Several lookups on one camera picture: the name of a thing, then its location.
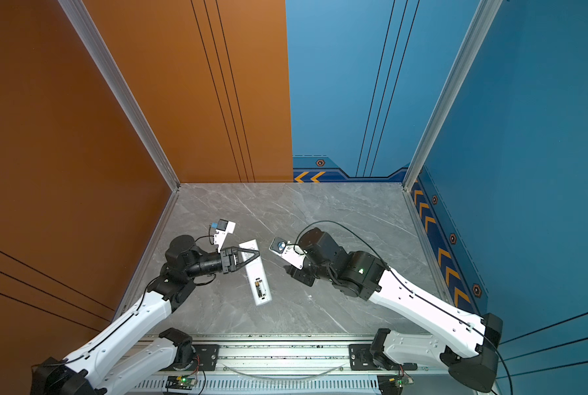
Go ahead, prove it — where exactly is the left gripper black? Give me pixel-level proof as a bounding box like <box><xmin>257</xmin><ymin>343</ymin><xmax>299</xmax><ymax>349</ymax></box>
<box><xmin>184</xmin><ymin>248</ymin><xmax>259</xmax><ymax>282</ymax></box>

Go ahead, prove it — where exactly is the white remote control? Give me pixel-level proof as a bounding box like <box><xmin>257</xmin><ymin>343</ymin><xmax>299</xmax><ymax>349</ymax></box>
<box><xmin>239</xmin><ymin>240</ymin><xmax>272</xmax><ymax>306</ymax></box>

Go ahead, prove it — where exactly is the black AAA battery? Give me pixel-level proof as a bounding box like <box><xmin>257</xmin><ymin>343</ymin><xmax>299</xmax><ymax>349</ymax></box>
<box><xmin>254</xmin><ymin>278</ymin><xmax>266</xmax><ymax>301</ymax></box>

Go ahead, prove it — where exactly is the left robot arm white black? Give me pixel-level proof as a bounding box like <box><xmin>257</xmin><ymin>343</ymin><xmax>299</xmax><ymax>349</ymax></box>
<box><xmin>30</xmin><ymin>235</ymin><xmax>260</xmax><ymax>394</ymax></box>

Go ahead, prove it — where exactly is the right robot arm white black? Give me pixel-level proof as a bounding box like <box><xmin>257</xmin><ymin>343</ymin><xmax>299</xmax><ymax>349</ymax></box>
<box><xmin>270</xmin><ymin>227</ymin><xmax>503</xmax><ymax>393</ymax></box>

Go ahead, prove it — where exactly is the right circuit board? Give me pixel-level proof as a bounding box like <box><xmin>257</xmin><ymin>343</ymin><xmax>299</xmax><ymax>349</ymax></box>
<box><xmin>377</xmin><ymin>375</ymin><xmax>414</xmax><ymax>395</ymax></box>

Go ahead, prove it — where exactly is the circuit board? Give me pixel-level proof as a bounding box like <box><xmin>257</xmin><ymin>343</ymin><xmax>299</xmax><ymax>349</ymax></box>
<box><xmin>164</xmin><ymin>375</ymin><xmax>199</xmax><ymax>392</ymax></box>
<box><xmin>377</xmin><ymin>375</ymin><xmax>414</xmax><ymax>395</ymax></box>

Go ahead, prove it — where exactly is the left circuit board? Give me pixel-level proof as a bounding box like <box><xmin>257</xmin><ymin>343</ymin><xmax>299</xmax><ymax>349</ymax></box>
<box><xmin>164</xmin><ymin>375</ymin><xmax>199</xmax><ymax>392</ymax></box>

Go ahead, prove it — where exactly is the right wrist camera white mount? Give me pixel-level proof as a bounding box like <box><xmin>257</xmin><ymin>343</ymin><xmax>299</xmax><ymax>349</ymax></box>
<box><xmin>269</xmin><ymin>237</ymin><xmax>306</xmax><ymax>270</ymax></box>

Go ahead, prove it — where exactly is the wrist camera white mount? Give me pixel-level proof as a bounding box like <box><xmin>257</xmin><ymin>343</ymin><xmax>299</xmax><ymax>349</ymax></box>
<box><xmin>209</xmin><ymin>219</ymin><xmax>236</xmax><ymax>252</ymax></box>
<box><xmin>269</xmin><ymin>237</ymin><xmax>306</xmax><ymax>270</ymax></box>

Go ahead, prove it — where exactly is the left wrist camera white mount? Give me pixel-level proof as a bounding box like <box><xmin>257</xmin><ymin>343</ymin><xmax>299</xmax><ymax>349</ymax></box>
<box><xmin>209</xmin><ymin>219</ymin><xmax>236</xmax><ymax>252</ymax></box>

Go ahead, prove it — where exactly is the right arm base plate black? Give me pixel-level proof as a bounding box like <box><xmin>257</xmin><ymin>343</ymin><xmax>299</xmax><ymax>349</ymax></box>
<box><xmin>348</xmin><ymin>343</ymin><xmax>418</xmax><ymax>371</ymax></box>

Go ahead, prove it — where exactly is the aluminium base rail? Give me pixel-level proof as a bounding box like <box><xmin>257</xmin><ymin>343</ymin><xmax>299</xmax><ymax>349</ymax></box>
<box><xmin>75</xmin><ymin>337</ymin><xmax>492</xmax><ymax>379</ymax></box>

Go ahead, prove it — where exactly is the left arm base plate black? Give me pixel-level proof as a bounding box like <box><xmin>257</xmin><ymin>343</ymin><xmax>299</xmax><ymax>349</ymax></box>
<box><xmin>161</xmin><ymin>344</ymin><xmax>220</xmax><ymax>373</ymax></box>

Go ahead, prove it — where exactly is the white slotted cable duct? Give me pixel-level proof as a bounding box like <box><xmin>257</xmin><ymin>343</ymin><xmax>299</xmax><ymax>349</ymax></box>
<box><xmin>128</xmin><ymin>375</ymin><xmax>381</xmax><ymax>394</ymax></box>

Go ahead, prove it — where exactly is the left aluminium corner post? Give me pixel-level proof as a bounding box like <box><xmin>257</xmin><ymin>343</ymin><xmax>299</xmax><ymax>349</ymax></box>
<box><xmin>58</xmin><ymin>0</ymin><xmax>180</xmax><ymax>193</ymax></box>

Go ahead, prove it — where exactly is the aluminium corner post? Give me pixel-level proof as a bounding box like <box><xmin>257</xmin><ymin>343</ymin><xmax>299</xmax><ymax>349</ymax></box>
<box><xmin>58</xmin><ymin>0</ymin><xmax>180</xmax><ymax>193</ymax></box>
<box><xmin>403</xmin><ymin>0</ymin><xmax>503</xmax><ymax>193</ymax></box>

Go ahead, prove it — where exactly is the right aluminium corner post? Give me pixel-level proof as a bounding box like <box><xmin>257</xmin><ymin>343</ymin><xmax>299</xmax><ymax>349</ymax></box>
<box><xmin>403</xmin><ymin>0</ymin><xmax>503</xmax><ymax>193</ymax></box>

